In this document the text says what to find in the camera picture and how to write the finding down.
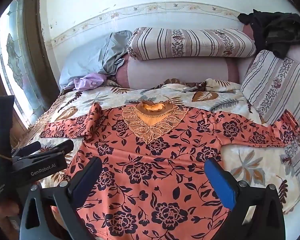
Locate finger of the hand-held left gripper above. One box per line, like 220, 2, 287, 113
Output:
11, 141, 41, 157
39, 139, 74, 157

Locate orange floral shirt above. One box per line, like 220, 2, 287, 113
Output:
39, 100, 300, 240

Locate person's left hand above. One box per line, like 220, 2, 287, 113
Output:
0, 202, 20, 221

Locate striped bolster pillow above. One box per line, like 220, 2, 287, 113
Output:
127, 27, 257, 61

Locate brown patterned cloth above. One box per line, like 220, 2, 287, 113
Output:
162, 78, 210, 88

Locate leaf print bed blanket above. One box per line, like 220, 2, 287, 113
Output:
11, 78, 300, 240

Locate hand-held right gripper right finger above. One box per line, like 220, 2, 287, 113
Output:
204, 157, 286, 240

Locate grey blue pillow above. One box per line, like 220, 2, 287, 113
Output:
59, 30, 133, 89

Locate black garment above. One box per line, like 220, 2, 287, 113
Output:
237, 9, 300, 59

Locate mauve padded headboard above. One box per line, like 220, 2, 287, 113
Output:
115, 21, 300, 90

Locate striped flat pillow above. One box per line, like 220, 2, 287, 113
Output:
241, 49, 300, 205

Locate purple floral cloth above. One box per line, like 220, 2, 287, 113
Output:
74, 73, 104, 91

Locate brown wooden window frame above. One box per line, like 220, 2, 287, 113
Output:
0, 0, 60, 133

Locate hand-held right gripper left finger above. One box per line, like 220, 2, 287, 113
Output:
19, 157, 103, 240

